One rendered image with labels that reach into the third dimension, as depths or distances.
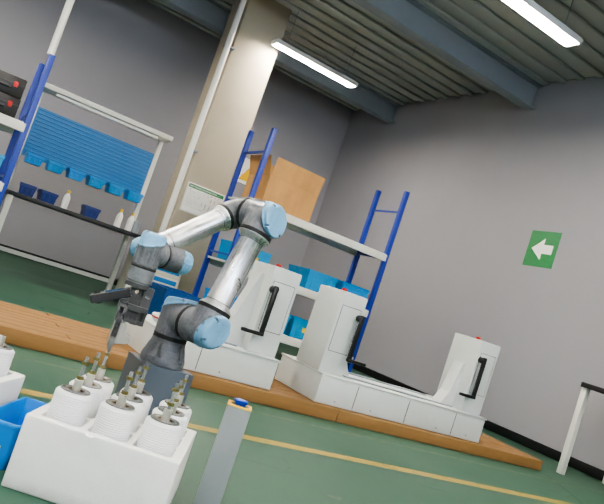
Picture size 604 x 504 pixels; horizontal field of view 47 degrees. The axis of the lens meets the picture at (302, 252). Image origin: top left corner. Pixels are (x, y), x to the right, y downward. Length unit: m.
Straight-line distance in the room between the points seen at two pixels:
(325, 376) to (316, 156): 7.48
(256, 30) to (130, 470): 7.35
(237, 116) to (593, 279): 4.38
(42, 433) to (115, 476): 0.20
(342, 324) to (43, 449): 2.91
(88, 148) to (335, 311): 4.09
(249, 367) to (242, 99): 4.93
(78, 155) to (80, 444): 6.09
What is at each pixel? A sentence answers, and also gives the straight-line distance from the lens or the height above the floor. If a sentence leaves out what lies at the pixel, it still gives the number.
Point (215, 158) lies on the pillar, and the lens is 8.33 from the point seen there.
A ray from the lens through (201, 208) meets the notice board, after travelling 8.26.
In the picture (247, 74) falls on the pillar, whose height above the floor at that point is 3.02.
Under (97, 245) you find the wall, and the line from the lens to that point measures 10.24.
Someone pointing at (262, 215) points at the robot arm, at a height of 0.87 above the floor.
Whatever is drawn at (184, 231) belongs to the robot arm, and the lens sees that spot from 2.26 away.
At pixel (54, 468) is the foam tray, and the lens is 1.83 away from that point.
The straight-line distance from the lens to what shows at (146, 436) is 1.80.
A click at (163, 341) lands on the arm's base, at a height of 0.38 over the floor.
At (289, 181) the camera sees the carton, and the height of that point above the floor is 1.77.
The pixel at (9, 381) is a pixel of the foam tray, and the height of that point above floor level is 0.17.
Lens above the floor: 0.65
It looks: 4 degrees up
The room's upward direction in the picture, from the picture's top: 19 degrees clockwise
